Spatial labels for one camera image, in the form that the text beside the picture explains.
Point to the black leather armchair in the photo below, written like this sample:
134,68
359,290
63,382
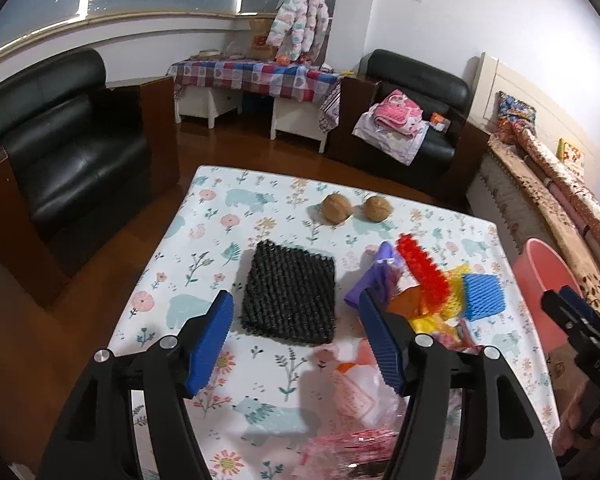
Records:
451,147
79,156

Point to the walnut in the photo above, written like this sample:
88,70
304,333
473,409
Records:
336,208
377,209

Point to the pink plastic basin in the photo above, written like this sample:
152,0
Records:
538,269

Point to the plaid cloth side table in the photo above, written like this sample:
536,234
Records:
210,89

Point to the black leather armchair left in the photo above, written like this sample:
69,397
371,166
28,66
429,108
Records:
79,156

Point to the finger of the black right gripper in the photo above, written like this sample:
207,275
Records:
571,313

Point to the hanging floral padded jacket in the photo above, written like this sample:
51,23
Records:
299,29

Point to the colourful patterned pillow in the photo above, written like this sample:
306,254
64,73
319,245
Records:
514,113

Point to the right walnut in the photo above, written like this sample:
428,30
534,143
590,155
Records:
377,209

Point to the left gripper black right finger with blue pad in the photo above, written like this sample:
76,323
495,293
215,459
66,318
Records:
500,436

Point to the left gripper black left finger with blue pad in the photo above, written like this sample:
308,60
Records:
94,434

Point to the black foam net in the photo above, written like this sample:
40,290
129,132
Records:
290,295

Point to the red foam net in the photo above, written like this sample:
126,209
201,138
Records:
436,288

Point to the pink folded clothes pile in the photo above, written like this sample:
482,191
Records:
395,126

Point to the yellow patterned pillow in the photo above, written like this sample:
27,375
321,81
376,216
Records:
570,156

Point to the black leather armchair right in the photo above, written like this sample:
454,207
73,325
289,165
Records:
451,147

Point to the pink white plastic bag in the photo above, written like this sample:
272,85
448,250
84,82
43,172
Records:
361,393

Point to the red striped plastic wrapper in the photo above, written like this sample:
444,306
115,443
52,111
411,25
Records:
363,454

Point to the left walnut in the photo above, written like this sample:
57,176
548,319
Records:
336,208

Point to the floral bear tablecloth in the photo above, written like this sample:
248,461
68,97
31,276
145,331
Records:
266,398

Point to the blue foam net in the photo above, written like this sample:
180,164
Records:
483,295

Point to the person's right hand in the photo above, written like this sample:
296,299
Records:
570,422

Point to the yellow foam net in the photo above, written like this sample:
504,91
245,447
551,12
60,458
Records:
443,321

